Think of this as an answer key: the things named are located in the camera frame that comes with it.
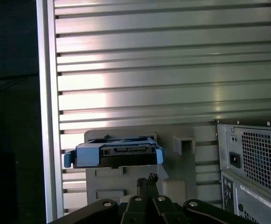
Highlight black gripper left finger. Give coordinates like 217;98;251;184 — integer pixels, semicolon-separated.
46;177;153;224

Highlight hard disk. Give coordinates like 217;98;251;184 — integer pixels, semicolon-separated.
64;137;163;169

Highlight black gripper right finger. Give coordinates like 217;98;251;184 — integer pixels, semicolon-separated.
148;173;245;224

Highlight grey power supply unit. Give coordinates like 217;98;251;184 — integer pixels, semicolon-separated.
227;127;271;193

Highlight grey parts rack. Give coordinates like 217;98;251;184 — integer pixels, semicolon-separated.
83;127;196;224

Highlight black PC case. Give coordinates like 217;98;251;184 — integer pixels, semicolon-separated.
215;119;271;224

